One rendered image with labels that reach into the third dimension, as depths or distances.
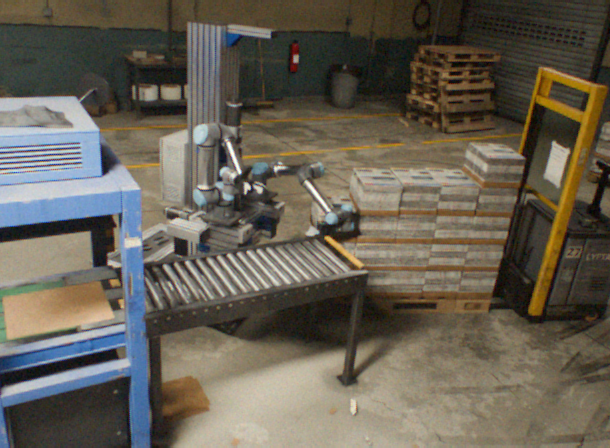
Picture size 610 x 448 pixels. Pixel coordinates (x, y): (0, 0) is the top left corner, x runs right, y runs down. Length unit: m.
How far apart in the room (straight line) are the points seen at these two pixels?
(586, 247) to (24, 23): 8.07
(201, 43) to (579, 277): 3.26
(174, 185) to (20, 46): 5.96
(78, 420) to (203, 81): 2.18
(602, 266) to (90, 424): 3.73
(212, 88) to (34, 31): 6.16
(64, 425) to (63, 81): 7.52
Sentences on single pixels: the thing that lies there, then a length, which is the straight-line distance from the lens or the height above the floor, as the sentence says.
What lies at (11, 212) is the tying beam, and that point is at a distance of 2.33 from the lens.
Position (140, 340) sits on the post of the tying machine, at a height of 0.83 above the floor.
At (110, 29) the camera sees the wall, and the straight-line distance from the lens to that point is 9.94.
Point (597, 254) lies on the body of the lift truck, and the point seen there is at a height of 0.61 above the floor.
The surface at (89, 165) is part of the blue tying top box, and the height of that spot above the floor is 1.60.
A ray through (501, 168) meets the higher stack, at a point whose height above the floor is 1.21.
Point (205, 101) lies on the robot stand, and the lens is 3.93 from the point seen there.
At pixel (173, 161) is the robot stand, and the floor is 1.09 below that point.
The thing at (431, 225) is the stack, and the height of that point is 0.75.
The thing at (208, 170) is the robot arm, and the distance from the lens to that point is 3.70.
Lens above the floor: 2.40
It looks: 24 degrees down
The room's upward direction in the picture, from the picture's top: 5 degrees clockwise
